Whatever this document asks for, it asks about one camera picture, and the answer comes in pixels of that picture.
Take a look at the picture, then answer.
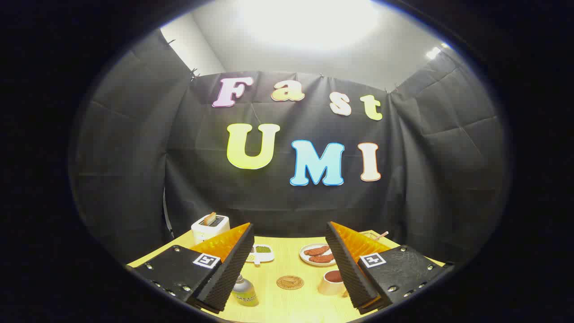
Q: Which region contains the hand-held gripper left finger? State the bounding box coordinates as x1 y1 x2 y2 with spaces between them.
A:
127 223 255 314

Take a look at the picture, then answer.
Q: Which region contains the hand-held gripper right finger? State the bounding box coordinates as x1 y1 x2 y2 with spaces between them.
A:
326 221 454 314

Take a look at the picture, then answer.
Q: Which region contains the white cup with wooden handle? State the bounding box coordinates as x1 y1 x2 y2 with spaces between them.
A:
318 270 348 297

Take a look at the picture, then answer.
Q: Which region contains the silver green juice bottle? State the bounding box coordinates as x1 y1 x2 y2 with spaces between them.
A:
231 275 259 307

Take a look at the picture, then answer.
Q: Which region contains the round cork coaster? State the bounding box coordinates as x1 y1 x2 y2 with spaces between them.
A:
276 275 304 290

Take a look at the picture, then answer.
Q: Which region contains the small white condiment dish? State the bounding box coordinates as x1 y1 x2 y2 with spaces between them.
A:
246 244 275 265

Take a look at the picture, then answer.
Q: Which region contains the white round plate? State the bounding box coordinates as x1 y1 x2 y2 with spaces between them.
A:
300 243 338 267

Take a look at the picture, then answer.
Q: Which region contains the white toaster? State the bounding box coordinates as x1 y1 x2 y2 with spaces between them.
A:
191 214 230 245

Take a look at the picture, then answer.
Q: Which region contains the wooden table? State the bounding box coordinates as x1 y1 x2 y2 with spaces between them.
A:
127 230 444 323

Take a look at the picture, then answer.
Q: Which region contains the black backdrop cloth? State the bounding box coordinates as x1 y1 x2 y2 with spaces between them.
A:
70 29 512 265

